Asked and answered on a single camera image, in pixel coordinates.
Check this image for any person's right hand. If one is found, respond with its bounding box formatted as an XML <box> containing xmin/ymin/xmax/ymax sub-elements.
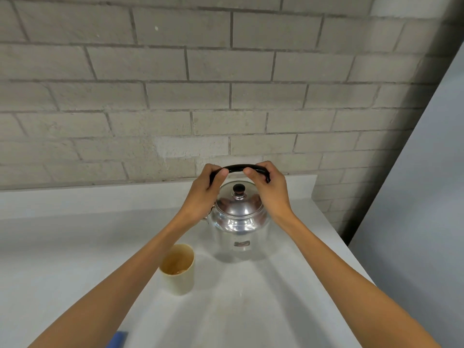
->
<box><xmin>243</xmin><ymin>161</ymin><xmax>294</xmax><ymax>226</ymax></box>

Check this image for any person's left hand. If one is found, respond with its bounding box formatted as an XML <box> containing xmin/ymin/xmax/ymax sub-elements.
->
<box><xmin>180</xmin><ymin>164</ymin><xmax>230</xmax><ymax>226</ymax></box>

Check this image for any silver metal kettle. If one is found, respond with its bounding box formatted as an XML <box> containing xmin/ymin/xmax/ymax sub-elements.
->
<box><xmin>203</xmin><ymin>164</ymin><xmax>272</xmax><ymax>263</ymax></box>

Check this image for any person's right forearm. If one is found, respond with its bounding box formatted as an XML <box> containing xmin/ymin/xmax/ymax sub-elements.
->
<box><xmin>281</xmin><ymin>212</ymin><xmax>441</xmax><ymax>348</ymax></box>

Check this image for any person's left forearm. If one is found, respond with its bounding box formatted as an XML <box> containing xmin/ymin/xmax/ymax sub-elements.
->
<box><xmin>27</xmin><ymin>210</ymin><xmax>201</xmax><ymax>348</ymax></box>

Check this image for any silver kettle lid black knob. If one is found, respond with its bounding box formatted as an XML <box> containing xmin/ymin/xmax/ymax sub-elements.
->
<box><xmin>215</xmin><ymin>181</ymin><xmax>264</xmax><ymax>218</ymax></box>

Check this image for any cream plastic cup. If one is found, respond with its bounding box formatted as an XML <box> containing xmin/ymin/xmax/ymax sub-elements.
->
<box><xmin>159</xmin><ymin>244</ymin><xmax>196</xmax><ymax>296</ymax></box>

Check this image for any blue cloth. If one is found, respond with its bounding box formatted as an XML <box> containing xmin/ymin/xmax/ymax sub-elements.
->
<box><xmin>107</xmin><ymin>331</ymin><xmax>128</xmax><ymax>348</ymax></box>

